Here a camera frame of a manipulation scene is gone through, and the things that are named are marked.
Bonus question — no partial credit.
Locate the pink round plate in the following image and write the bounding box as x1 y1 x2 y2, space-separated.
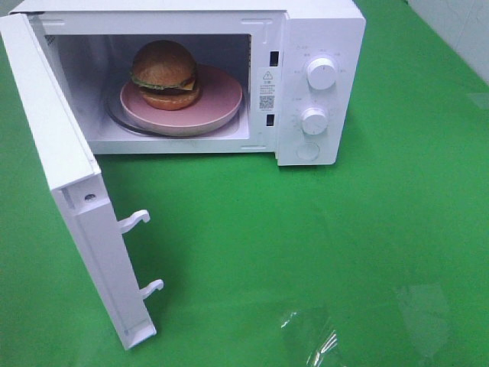
119 64 243 137

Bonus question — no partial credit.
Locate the burger with lettuce and tomato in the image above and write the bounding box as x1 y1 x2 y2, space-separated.
131 40 200 111

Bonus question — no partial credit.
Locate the lower white microwave knob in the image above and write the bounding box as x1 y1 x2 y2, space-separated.
300 108 329 135

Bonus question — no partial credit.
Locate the white microwave knob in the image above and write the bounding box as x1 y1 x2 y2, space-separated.
306 56 337 90
300 108 329 135

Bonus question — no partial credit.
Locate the white microwave oven body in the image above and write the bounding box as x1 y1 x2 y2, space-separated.
8 1 365 165

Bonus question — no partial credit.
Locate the upper white microwave knob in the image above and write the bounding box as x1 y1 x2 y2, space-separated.
306 56 337 90

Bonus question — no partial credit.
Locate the clear tape patch near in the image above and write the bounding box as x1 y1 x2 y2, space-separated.
279 305 345 366

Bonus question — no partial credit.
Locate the clear tape patch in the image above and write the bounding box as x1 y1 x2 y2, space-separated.
279 305 345 366
395 284 450 358
468 93 489 110

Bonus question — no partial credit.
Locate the clear tape patch right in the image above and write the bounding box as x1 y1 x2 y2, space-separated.
395 284 450 358

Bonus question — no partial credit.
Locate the clear tape patch far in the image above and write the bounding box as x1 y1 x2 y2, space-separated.
468 93 489 110

